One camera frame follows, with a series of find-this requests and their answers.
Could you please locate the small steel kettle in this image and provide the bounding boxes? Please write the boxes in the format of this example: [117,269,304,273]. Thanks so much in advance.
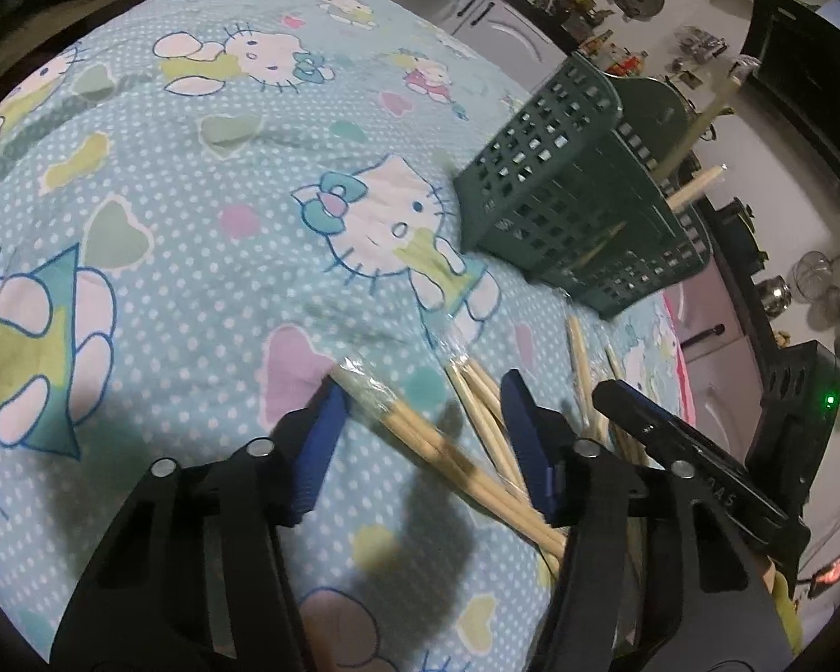
[756,276,792,316]

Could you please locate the cartoon cat printed blanket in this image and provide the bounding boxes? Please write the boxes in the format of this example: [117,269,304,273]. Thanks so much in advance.
[0,0,697,672]

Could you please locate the pink mat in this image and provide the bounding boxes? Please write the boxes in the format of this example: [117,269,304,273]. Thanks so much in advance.
[661,290,697,428]

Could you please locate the green plastic utensil basket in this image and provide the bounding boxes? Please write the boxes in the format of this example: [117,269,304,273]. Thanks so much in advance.
[454,54,715,319]

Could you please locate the bare wooden chopstick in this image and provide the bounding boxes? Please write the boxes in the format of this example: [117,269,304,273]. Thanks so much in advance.
[664,163,729,211]

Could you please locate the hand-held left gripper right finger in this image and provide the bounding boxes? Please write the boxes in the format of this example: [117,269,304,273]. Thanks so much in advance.
[500,370,794,672]

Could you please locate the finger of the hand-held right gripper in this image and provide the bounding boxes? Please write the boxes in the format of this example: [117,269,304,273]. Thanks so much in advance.
[592,378,811,562]

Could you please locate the steel mesh strainer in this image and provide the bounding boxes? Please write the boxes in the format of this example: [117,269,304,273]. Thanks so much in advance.
[787,234,840,305]

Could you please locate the white kitchen cabinets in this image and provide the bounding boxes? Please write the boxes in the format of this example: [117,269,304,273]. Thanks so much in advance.
[353,0,767,484]

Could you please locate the row of sauce bottles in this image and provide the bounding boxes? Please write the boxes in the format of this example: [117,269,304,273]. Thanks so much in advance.
[581,31,652,78]

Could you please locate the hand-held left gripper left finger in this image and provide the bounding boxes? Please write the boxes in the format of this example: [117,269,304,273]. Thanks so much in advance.
[49,379,348,672]

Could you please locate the black box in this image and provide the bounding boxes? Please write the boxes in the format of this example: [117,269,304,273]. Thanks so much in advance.
[714,199,760,239]

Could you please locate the black kitchen countertop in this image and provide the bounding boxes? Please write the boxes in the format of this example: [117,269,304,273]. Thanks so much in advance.
[427,0,792,372]

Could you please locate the small hanging utensil rack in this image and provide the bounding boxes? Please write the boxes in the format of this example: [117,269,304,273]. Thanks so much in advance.
[672,24,729,85]

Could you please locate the black range hood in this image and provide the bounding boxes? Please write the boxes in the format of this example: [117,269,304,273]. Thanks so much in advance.
[738,0,840,225]

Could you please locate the person's right forearm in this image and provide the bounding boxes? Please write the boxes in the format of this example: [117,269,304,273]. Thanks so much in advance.
[764,560,805,654]

